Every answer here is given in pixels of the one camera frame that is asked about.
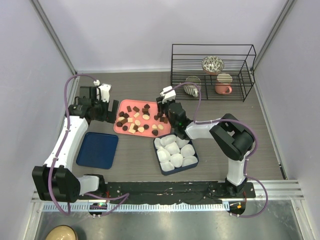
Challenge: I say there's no pink plastic tray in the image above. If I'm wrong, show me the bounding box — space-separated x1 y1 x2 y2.
113 99 171 138

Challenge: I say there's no dark blue box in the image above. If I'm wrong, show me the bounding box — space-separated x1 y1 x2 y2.
153 133 199 176

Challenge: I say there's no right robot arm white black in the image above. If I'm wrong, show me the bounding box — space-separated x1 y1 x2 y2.
156 96 255 198

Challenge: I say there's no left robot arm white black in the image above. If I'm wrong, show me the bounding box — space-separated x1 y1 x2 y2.
32 83 119 203

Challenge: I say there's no dark square chocolate piece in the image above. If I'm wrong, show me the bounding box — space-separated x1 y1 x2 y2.
160 117 168 124

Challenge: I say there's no dark round chocolate piece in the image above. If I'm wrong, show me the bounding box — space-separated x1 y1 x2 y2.
152 130 159 136

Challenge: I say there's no white paper cupcake liner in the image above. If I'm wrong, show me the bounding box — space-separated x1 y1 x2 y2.
156 148 171 163
153 137 163 150
170 153 184 168
165 142 180 155
181 155 198 167
180 144 196 158
160 161 175 172
160 134 176 146
176 137 190 149

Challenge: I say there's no striped grey mug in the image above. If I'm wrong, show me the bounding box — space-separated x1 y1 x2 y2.
183 75 201 98

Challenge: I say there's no dark blue box lid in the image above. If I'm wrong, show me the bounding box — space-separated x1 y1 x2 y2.
76 132 119 170

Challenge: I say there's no pink mug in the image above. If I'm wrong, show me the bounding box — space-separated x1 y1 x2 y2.
215 73 233 95

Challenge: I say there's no patterned ceramic bowl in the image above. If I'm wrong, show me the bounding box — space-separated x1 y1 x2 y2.
201 55 225 75

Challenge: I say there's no beige bowl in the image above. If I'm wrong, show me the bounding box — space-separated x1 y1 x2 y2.
45 225 78 240

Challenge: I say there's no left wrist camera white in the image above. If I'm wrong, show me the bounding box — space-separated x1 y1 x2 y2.
93 79 112 103

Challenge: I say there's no black wire rack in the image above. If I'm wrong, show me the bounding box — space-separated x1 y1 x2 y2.
170 43 257 102

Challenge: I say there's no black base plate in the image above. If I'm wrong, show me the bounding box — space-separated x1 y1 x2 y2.
93 181 256 205

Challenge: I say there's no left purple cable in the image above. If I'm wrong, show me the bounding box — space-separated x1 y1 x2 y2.
48 73 131 217

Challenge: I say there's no white cable chain strip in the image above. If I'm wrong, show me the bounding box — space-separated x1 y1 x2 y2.
42 202 230 213

